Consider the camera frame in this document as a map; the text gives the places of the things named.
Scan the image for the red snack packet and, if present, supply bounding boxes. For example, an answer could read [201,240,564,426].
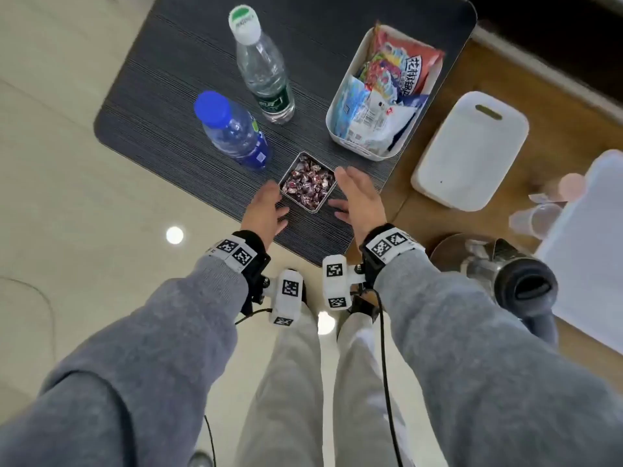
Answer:
[372,23,445,101]

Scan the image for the person's right forearm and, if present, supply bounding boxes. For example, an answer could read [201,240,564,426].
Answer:
[373,247,623,467]

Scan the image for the square metal tin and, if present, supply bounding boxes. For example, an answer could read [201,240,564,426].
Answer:
[278,151,338,215]

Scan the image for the person's right hand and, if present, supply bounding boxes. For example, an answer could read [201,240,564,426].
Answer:
[327,165,388,248]

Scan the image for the person's left forearm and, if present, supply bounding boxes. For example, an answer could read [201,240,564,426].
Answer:
[0,255,249,467]

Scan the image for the clear plastic cup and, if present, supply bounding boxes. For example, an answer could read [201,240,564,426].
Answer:
[508,202,565,241]

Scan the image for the light blue white packet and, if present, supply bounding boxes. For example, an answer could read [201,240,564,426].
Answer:
[333,75,415,156]

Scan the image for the green cap water bottle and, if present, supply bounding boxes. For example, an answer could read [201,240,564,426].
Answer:
[228,4,297,126]

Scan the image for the black right tracker cable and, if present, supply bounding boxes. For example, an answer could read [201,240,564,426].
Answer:
[372,286,405,467]

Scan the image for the steel kettle with black lid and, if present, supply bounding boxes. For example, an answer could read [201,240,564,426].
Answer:
[430,232,561,348]

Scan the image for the person's left leg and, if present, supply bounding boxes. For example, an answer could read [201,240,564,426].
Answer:
[233,305,324,467]

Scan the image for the person's left hand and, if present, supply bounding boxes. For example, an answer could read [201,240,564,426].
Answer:
[240,180,291,249]

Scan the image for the large white tray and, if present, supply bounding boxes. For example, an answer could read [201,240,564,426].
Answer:
[535,149,623,358]

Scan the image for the dark blue snack packet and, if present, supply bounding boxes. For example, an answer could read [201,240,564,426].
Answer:
[358,53,430,151]

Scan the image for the white plastic basket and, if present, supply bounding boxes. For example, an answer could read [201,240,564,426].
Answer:
[325,23,444,163]
[410,90,530,213]

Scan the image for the person's leg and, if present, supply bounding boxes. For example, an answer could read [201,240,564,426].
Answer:
[233,305,324,467]
[333,311,415,467]

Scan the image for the pile of candies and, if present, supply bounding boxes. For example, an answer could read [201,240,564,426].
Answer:
[282,156,336,210]

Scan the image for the white marker right wrist tracker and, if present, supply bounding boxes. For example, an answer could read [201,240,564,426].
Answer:
[322,223,427,312]

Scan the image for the white marker left wrist tracker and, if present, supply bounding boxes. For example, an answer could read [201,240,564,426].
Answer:
[205,230,308,328]

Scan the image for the small pink capped bottle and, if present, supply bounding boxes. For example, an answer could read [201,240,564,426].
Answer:
[557,173,587,202]

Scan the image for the white marker wrist tracker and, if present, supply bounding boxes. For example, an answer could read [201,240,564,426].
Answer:
[322,223,427,312]
[205,230,308,328]

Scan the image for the blue cap water bottle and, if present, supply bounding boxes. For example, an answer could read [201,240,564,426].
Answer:
[193,90,270,172]

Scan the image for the person's right leg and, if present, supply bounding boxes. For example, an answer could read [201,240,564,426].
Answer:
[333,311,415,467]

